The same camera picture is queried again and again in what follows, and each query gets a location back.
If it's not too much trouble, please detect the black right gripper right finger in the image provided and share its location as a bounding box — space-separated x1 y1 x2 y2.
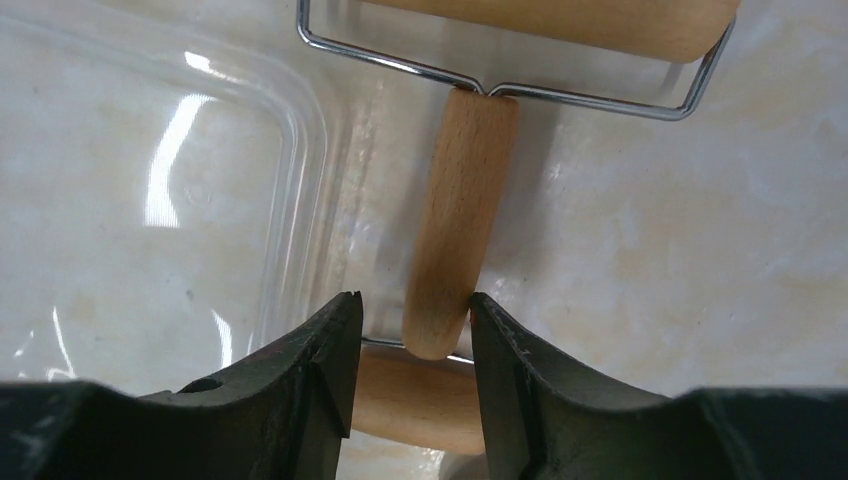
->
470 293 847 479

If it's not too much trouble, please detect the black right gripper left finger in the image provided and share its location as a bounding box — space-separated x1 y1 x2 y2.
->
1 292 363 479

